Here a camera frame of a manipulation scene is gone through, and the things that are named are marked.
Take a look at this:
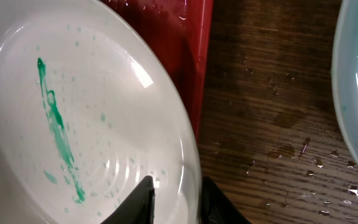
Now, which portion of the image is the red plastic tray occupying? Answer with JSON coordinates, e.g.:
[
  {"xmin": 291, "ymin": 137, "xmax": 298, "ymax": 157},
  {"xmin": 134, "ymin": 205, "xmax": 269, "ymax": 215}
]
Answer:
[{"xmin": 102, "ymin": 0, "xmax": 214, "ymax": 134}]

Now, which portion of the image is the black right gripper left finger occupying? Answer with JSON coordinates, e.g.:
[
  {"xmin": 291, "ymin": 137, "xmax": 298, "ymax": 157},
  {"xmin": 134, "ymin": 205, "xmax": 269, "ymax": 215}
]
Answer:
[{"xmin": 101, "ymin": 175, "xmax": 155, "ymax": 224}]

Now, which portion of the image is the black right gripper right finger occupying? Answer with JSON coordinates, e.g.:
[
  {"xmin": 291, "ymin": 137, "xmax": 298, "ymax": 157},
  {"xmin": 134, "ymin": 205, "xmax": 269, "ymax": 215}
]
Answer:
[{"xmin": 201, "ymin": 176, "xmax": 251, "ymax": 224}]

